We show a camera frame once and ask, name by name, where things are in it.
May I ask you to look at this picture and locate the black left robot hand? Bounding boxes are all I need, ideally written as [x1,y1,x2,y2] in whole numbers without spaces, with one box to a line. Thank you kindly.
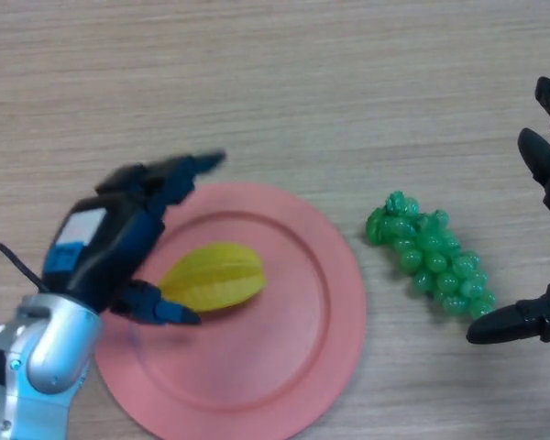
[40,148,228,326]

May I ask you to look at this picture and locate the yellow starfruit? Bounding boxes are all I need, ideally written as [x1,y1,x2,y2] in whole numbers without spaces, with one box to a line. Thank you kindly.
[158,242,266,314]

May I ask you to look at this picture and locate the pink round plate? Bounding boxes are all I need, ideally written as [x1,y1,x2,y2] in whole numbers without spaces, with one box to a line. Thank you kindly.
[93,181,368,440]

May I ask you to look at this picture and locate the green grape bunch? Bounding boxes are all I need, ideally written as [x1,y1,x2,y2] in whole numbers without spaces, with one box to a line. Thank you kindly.
[364,190,497,320]

